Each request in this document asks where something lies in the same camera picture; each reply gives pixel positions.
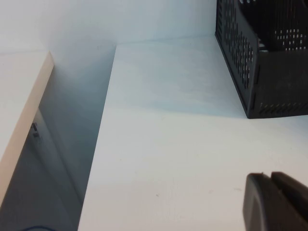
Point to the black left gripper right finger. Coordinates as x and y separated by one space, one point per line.
293 192

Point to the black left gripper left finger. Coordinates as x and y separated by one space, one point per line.
262 209

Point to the black three-slot book stand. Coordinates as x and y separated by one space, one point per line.
276 84

